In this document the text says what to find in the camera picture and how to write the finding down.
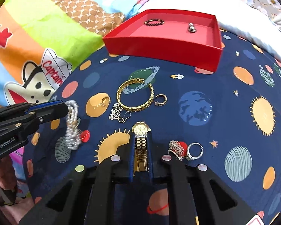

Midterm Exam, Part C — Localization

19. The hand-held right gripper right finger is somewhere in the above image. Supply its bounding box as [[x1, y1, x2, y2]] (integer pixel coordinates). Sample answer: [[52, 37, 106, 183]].
[[147, 133, 254, 225]]

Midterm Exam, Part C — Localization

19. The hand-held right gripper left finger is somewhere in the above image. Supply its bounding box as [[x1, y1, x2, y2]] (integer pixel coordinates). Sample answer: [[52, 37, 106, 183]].
[[19, 138, 135, 225]]

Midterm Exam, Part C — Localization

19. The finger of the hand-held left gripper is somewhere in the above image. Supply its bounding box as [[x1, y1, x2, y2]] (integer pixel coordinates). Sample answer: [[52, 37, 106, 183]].
[[0, 100, 64, 122], [5, 103, 69, 132]]

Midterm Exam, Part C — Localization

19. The gold wristwatch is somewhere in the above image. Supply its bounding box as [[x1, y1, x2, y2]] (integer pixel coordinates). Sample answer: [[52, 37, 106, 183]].
[[132, 121, 152, 173]]

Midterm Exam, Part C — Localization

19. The silver pearl bracelet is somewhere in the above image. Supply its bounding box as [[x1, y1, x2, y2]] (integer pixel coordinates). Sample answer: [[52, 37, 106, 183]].
[[65, 100, 81, 150]]

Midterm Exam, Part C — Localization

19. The red cardboard box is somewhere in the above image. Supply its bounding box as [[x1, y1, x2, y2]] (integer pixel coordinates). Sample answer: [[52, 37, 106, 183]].
[[102, 9, 223, 73]]

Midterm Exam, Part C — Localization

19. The person's left hand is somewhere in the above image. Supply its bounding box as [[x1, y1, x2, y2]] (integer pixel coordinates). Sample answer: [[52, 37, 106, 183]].
[[0, 156, 22, 207]]

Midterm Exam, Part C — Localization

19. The silver flower earring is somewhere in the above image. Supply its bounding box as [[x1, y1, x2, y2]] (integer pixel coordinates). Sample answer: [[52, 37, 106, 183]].
[[108, 103, 132, 124]]

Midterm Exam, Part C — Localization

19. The gold hoop earring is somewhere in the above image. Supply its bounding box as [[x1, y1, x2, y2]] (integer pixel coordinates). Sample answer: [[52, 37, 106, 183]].
[[154, 94, 167, 106]]

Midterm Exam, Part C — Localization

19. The colourful cartoon printed blanket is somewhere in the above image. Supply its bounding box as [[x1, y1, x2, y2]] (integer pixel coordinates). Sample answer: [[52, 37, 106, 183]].
[[0, 0, 156, 113]]

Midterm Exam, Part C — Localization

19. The navy planet print cloth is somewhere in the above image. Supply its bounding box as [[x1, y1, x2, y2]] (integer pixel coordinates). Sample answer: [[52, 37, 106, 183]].
[[22, 30, 281, 225]]

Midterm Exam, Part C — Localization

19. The white red-edged card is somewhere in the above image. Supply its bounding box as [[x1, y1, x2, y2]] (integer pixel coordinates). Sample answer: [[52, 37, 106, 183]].
[[245, 214, 269, 225]]

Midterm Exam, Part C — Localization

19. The white pillow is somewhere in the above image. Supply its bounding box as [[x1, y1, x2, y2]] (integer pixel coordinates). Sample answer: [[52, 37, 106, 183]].
[[142, 0, 281, 69]]

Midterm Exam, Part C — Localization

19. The silver gemstone ring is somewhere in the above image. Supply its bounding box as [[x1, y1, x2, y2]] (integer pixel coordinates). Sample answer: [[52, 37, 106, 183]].
[[185, 142, 204, 161]]

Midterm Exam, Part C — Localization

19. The gold chain bangle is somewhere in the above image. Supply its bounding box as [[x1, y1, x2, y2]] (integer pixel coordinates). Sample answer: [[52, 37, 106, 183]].
[[116, 78, 154, 112]]

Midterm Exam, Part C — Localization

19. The black bead bracelet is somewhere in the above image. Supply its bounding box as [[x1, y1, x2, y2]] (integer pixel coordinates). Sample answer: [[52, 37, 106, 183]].
[[144, 19, 165, 27]]

